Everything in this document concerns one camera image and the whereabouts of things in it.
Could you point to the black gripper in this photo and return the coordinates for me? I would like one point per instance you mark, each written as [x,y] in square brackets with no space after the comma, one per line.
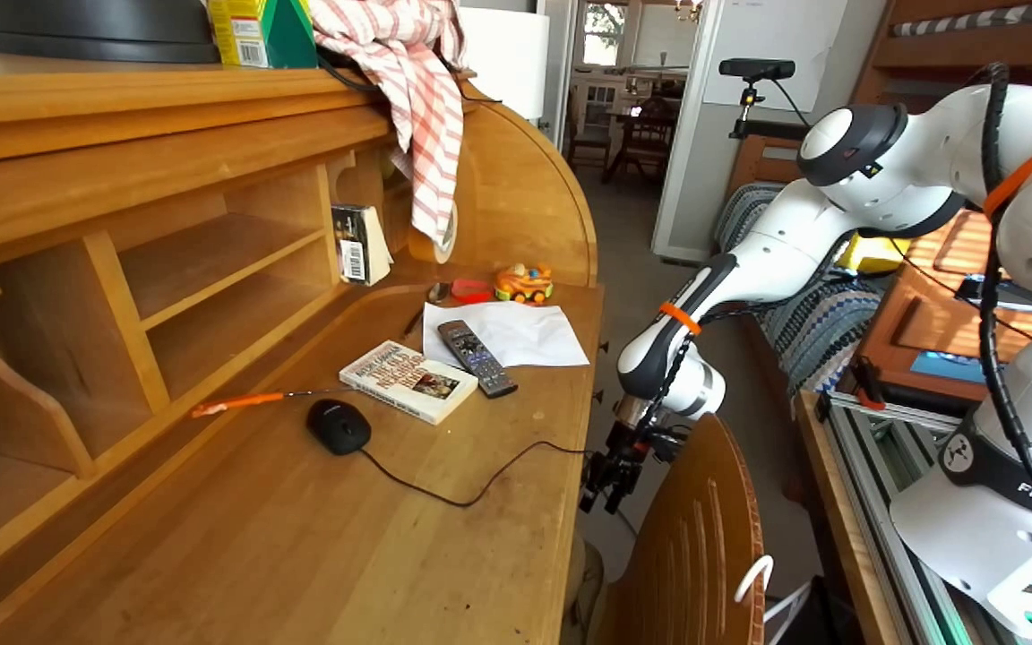
[614,472]

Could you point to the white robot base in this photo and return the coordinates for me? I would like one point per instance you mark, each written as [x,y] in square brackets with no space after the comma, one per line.
[970,517]

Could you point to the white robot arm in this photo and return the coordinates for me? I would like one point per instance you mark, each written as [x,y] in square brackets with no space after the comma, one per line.
[860,170]

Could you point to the wooden roll-top desk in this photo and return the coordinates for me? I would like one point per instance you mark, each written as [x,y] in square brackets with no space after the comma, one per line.
[166,239]

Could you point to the white paper sheet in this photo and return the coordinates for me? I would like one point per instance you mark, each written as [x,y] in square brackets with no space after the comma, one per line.
[518,333]

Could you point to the wooden chair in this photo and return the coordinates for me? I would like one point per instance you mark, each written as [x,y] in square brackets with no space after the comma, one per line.
[691,565]

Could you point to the grey remote control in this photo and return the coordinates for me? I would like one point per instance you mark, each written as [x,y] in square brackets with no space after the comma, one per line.
[473,359]

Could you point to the striped bed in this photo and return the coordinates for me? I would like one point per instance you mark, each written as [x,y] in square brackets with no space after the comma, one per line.
[819,328]

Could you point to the white paperback book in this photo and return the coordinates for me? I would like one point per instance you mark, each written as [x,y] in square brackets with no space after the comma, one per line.
[409,382]

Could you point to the yellow pillow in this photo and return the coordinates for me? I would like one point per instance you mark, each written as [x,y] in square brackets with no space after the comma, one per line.
[872,254]

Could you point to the black computer mouse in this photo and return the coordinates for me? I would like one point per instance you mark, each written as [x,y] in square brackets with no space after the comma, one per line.
[337,426]

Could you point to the small white black box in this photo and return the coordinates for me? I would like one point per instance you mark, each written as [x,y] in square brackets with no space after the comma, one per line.
[360,245]

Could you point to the orange pen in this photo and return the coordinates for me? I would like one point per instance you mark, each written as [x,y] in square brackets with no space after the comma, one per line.
[240,402]

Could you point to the red striped cloth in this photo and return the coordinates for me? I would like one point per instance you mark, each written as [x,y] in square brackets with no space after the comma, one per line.
[409,51]

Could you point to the yellow green cardboard box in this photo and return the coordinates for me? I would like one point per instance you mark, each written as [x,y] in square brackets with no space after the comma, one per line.
[264,32]

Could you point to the black round container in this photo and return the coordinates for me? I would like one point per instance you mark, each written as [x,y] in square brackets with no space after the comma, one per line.
[108,30]

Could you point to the black camera on tripod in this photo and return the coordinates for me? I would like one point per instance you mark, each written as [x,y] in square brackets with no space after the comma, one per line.
[753,73]

